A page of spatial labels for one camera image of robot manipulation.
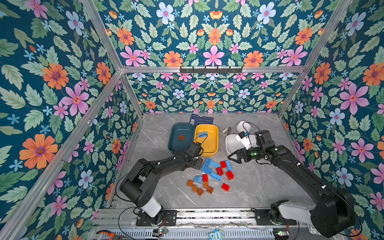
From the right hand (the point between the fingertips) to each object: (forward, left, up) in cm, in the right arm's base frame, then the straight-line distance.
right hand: (236, 152), depth 79 cm
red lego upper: (0, +6, -16) cm, 17 cm away
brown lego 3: (-14, +14, -18) cm, 27 cm away
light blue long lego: (+22, +19, -15) cm, 33 cm away
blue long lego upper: (+2, +15, -16) cm, 22 cm away
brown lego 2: (-11, +25, -16) cm, 32 cm away
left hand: (+2, +21, -15) cm, 26 cm away
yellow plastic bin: (+15, +14, -16) cm, 26 cm away
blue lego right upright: (0, +2, -15) cm, 15 cm away
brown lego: (+18, +34, -13) cm, 40 cm away
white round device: (+36, -13, -21) cm, 44 cm away
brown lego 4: (-12, +16, -16) cm, 26 cm away
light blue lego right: (0, +11, -16) cm, 19 cm away
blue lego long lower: (-3, +16, -17) cm, 24 cm away
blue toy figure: (-35, +10, -15) cm, 40 cm away
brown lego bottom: (-16, +19, -16) cm, 30 cm away
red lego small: (-8, +17, -16) cm, 24 cm away
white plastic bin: (+15, -2, -16) cm, 23 cm away
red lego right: (-6, +2, -16) cm, 17 cm away
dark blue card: (+37, +25, -14) cm, 47 cm away
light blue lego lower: (-7, +10, -15) cm, 20 cm away
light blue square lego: (-10, +21, -14) cm, 27 cm away
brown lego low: (-15, +22, -15) cm, 31 cm away
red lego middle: (-4, +8, -16) cm, 18 cm away
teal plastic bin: (+14, +38, -14) cm, 43 cm away
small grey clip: (+27, +2, -15) cm, 31 cm away
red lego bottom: (-13, +5, -17) cm, 22 cm away
